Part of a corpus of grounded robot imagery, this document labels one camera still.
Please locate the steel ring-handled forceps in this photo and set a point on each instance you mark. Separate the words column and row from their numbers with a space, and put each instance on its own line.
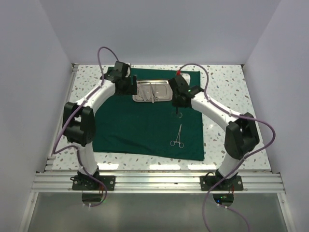
column 177, row 140

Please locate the steel instrument tray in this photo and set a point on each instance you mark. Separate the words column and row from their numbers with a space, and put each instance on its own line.
column 162, row 89

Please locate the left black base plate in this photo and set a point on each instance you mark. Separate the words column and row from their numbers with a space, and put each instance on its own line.
column 84, row 183

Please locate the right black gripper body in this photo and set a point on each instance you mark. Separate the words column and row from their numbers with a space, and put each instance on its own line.
column 175, row 102

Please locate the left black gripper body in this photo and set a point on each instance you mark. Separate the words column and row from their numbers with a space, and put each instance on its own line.
column 128, row 88

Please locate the aluminium mounting rail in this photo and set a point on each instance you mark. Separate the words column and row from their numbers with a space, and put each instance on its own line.
column 159, row 182

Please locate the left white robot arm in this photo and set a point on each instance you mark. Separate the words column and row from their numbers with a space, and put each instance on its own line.
column 79, row 125

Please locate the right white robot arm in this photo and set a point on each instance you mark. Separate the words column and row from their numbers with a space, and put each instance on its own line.
column 241, row 135

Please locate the dark green surgical cloth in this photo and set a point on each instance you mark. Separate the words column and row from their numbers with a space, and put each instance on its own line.
column 126, row 126

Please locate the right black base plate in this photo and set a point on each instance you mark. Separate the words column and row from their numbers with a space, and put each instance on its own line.
column 207, row 181

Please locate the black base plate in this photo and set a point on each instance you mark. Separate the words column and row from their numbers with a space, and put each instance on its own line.
column 207, row 181
column 84, row 183

